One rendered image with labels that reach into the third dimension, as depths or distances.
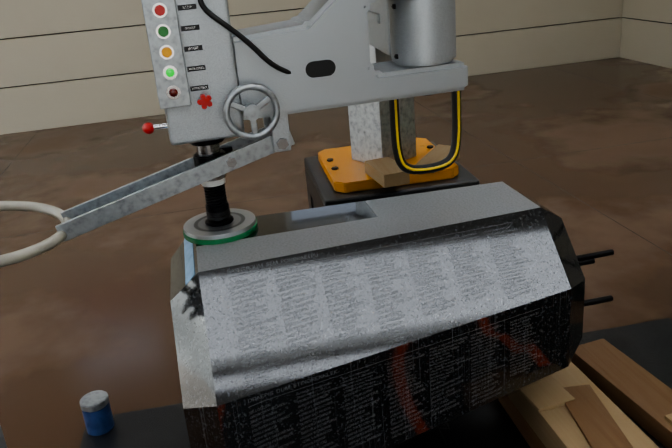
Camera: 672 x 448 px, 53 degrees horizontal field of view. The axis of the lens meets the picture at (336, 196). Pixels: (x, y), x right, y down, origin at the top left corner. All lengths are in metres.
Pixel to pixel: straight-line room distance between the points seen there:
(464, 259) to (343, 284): 0.35
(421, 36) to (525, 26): 6.87
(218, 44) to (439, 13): 0.61
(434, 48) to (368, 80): 0.21
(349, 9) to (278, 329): 0.86
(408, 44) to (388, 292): 0.70
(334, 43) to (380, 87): 0.18
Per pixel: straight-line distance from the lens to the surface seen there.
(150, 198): 1.95
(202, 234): 1.97
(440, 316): 1.84
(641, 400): 2.61
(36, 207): 2.23
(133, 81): 7.92
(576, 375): 2.48
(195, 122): 1.84
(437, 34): 1.97
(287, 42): 1.85
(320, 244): 1.87
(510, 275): 1.95
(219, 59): 1.82
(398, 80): 1.94
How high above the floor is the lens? 1.60
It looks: 20 degrees down
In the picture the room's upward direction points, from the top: 5 degrees counter-clockwise
